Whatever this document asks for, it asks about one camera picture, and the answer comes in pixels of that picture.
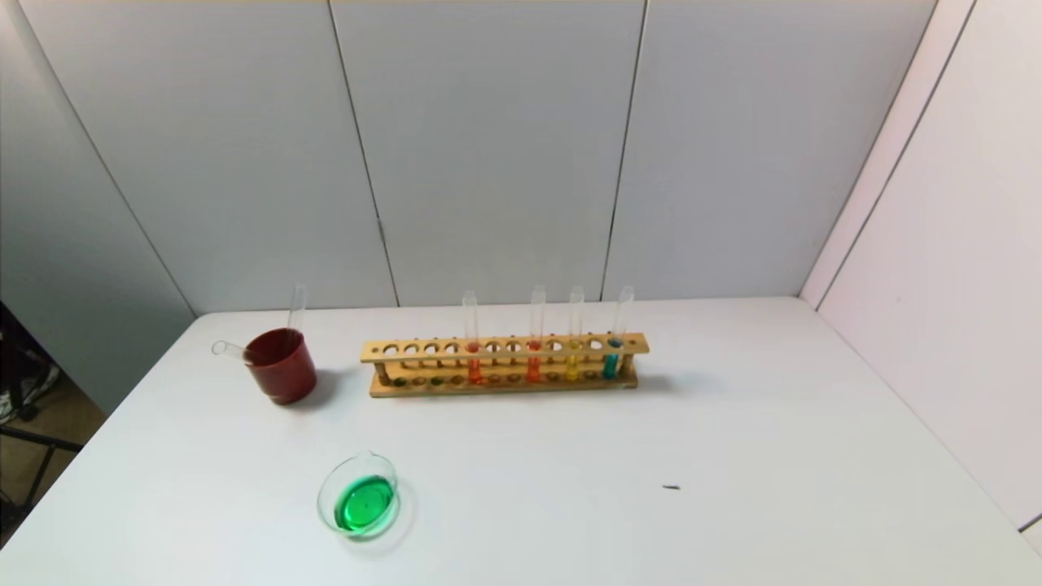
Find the dark red plastic cup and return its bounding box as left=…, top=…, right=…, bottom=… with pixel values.
left=243, top=328, right=319, bottom=405

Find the clear glass beaker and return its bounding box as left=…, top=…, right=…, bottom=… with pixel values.
left=317, top=453, right=416, bottom=557

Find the black metal frame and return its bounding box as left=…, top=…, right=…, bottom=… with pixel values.
left=0, top=423, right=82, bottom=530

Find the wooden test tube rack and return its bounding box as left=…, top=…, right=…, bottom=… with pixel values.
left=361, top=332, right=650, bottom=398

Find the test tube with orange pigment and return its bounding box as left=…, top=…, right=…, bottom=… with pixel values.
left=527, top=286, right=546, bottom=383
left=462, top=290, right=483, bottom=385

